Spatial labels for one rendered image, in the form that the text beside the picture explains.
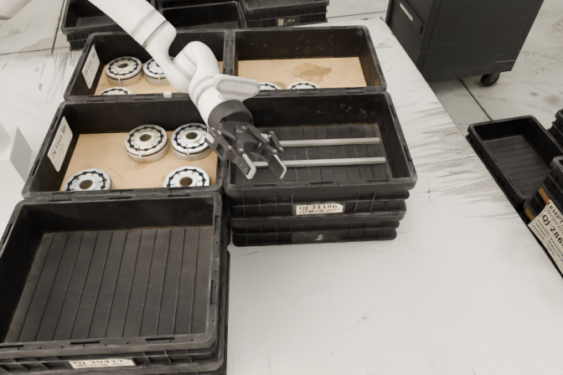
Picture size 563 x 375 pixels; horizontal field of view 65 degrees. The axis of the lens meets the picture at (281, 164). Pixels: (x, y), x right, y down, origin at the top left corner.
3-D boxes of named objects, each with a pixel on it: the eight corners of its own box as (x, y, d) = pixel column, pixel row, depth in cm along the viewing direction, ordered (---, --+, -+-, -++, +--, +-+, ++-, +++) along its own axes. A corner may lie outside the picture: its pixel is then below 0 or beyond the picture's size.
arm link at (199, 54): (245, 89, 85) (214, 121, 86) (213, 48, 94) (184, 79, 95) (223, 70, 79) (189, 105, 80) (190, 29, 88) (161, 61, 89)
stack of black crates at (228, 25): (173, 99, 230) (160, 41, 204) (171, 64, 249) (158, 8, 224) (250, 89, 235) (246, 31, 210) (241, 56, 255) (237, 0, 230)
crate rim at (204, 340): (-42, 361, 69) (-51, 355, 67) (23, 205, 89) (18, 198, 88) (216, 347, 71) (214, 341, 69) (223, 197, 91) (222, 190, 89)
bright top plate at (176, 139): (167, 152, 106) (167, 151, 106) (175, 124, 113) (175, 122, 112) (209, 153, 106) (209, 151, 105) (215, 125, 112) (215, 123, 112)
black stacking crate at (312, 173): (228, 223, 98) (223, 191, 89) (231, 130, 118) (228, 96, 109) (406, 216, 99) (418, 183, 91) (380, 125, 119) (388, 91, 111)
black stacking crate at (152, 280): (-11, 378, 77) (-47, 355, 68) (43, 233, 96) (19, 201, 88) (221, 367, 78) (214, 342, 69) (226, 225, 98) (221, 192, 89)
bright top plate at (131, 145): (120, 154, 106) (119, 152, 105) (131, 125, 112) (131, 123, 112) (162, 156, 105) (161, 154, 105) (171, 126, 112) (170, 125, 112)
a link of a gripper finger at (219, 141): (207, 139, 74) (230, 161, 72) (199, 141, 72) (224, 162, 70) (213, 125, 72) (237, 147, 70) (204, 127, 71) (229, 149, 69)
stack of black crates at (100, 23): (92, 110, 224) (59, 30, 190) (96, 74, 243) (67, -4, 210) (173, 100, 229) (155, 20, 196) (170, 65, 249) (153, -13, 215)
